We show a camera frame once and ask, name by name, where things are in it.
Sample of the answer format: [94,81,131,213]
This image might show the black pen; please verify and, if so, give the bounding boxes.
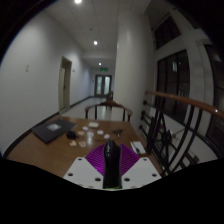
[132,141,141,154]

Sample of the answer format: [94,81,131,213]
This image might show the black computer mouse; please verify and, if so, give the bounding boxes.
[102,139,123,190]

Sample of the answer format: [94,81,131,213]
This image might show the black closed laptop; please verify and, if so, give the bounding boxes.
[31,118,78,144]

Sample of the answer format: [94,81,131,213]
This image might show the recessed ceiling lights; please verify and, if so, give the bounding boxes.
[73,0,103,67]

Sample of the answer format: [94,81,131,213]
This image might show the dark transom window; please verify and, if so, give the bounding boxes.
[153,16,183,50]

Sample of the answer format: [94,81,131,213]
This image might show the dark framed window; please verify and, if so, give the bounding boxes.
[155,49,191,126]

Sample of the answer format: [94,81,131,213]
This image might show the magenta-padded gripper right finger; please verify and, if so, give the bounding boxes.
[119,143,163,189]

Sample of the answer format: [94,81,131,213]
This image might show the small black box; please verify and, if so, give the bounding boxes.
[65,130,78,140]

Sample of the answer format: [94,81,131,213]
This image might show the glass double door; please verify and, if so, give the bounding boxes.
[94,74,113,98]

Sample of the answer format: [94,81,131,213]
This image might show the wooden armchair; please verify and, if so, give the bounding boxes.
[84,100,133,123]

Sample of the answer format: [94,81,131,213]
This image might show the black railing with wooden handrail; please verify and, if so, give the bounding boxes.
[138,89,224,176]

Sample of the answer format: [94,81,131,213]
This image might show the open side doorway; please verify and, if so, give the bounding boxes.
[58,55,73,113]

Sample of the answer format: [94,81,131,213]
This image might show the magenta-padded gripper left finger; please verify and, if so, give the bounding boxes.
[63,143,108,189]

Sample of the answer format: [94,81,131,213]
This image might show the white notepad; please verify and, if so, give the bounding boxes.
[130,140,147,155]

